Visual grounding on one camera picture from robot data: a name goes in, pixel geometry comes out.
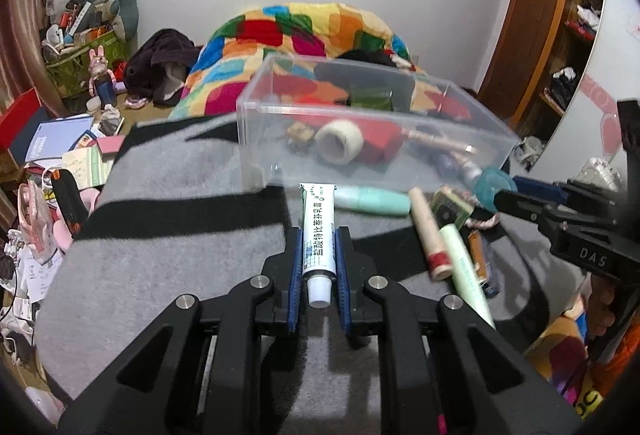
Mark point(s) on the mint green tube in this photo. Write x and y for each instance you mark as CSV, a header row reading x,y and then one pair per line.
x,y
372,202

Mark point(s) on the grey and black blanket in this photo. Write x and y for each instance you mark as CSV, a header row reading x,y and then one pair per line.
x,y
150,225

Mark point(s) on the wooden door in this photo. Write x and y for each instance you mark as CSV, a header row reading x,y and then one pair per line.
x,y
535,15

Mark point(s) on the pink bag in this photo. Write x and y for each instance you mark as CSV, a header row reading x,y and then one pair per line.
x,y
35,215

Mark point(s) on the large beige cream tube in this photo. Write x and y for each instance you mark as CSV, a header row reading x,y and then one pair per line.
x,y
440,142

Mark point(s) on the pale green booklet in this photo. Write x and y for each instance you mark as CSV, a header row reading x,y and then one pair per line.
x,y
87,165

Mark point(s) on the black and orange tool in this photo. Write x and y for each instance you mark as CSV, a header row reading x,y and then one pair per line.
x,y
67,200

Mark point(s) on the pink brown curtain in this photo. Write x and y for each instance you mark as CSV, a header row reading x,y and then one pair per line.
x,y
30,15

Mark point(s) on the grey neck pillow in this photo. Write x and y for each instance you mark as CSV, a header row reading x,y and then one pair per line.
x,y
122,0

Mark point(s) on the blue notebook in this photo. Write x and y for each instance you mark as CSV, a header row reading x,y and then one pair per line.
x,y
55,137

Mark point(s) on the white tape roll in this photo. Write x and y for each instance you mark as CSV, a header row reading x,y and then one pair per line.
x,y
350,135

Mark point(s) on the person's right hand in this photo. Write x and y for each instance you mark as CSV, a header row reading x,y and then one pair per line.
x,y
597,315

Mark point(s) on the small brown trinket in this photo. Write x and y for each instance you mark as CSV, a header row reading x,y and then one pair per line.
x,y
300,135

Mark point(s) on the small square compact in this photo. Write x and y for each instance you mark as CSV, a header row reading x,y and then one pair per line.
x,y
452,210

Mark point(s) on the red box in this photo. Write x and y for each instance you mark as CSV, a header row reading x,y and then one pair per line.
x,y
20,115

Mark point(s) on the white ointment tube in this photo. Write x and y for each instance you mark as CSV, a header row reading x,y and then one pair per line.
x,y
317,235

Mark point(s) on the teal tape roll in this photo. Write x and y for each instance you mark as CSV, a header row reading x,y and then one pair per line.
x,y
490,185

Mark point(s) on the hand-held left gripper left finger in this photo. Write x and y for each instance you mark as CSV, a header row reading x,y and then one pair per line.
x,y
296,275

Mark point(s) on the dark purple clothing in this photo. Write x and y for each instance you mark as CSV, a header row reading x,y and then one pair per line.
x,y
160,55

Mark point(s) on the pink rabbit doll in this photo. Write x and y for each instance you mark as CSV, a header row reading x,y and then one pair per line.
x,y
100,70

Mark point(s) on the white bag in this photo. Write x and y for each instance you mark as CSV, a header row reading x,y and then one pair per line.
x,y
530,150

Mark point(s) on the beige cylinder cosmetic stick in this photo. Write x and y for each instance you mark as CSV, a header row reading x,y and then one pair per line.
x,y
430,235

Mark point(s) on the red paper packet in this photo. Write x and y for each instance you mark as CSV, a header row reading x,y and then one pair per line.
x,y
382,140

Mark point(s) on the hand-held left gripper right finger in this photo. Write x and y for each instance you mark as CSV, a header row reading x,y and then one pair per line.
x,y
344,280

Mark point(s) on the clear plastic storage box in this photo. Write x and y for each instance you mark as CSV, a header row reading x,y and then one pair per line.
x,y
260,150

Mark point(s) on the pale green slim tube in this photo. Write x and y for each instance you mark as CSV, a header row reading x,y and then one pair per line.
x,y
467,270

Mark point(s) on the wooden wardrobe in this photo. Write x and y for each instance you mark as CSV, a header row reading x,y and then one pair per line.
x,y
565,65

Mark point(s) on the small brown stick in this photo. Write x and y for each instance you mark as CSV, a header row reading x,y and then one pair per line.
x,y
477,255

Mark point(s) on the green storage bag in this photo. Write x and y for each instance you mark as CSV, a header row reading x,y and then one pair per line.
x,y
70,70

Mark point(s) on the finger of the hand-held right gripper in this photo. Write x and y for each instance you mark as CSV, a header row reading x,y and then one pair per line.
x,y
535,187
520,204

